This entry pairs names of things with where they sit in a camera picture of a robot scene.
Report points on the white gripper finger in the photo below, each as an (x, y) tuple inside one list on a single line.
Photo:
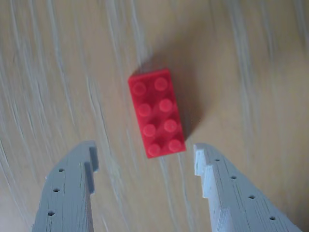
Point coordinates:
[(70, 193), (231, 200)]

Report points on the red lego block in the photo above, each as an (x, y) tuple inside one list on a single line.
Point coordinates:
[(157, 113)]

